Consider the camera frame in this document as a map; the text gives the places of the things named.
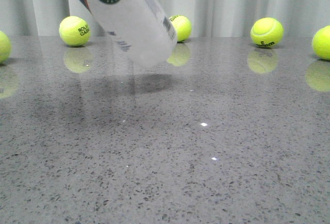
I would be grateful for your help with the white Wilson tennis ball can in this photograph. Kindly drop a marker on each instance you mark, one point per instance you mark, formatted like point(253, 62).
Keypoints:
point(140, 28)

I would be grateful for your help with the centre tennis ball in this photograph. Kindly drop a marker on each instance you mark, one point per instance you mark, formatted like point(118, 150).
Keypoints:
point(182, 27)

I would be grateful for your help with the Roland Garros tennis ball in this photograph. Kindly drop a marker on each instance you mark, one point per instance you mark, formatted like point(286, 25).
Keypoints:
point(74, 31)

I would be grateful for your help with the right Wilson tennis ball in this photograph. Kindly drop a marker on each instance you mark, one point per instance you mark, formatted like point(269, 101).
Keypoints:
point(266, 32)

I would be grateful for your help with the far right tennis ball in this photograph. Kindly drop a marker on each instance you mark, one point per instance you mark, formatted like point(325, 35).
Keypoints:
point(321, 44)

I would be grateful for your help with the far left tennis ball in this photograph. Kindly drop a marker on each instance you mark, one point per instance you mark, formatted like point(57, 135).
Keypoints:
point(5, 47)

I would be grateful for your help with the grey-white curtain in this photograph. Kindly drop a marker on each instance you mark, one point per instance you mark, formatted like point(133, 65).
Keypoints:
point(210, 18)

